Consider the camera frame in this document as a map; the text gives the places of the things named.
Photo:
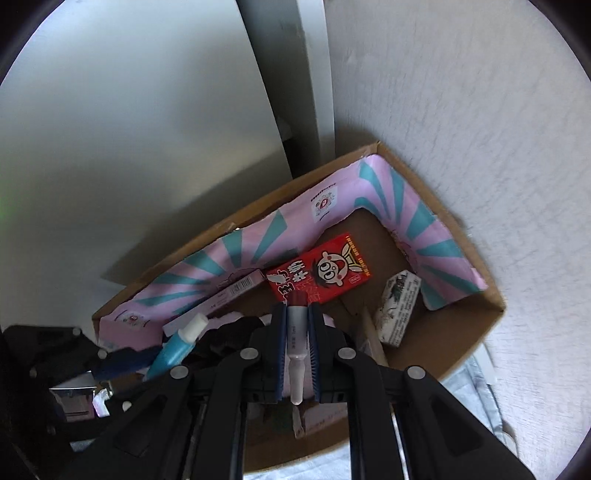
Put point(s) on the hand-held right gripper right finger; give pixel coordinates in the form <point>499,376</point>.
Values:
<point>315,350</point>

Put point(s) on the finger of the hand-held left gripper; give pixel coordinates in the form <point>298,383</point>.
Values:
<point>125,406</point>
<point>120,362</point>

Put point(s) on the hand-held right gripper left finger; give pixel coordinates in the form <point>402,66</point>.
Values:
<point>278,350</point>

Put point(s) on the white vial with red cap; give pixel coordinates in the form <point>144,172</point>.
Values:
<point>295,332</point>

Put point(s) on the clear plastic floss pick box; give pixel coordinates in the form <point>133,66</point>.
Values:
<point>76,399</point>

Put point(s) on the beige wooden stick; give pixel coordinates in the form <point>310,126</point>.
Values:
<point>371,337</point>

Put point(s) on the blue and white tube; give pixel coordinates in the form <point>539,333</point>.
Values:
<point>178,348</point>

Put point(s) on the pink slim box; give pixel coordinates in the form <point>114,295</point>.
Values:
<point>231,288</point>

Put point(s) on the white patterned small box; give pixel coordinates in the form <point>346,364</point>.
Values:
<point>397,309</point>

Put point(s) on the cardboard box with pink lining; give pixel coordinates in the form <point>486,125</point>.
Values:
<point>369,240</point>

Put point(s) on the white door frame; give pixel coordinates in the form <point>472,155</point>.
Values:
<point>295,83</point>

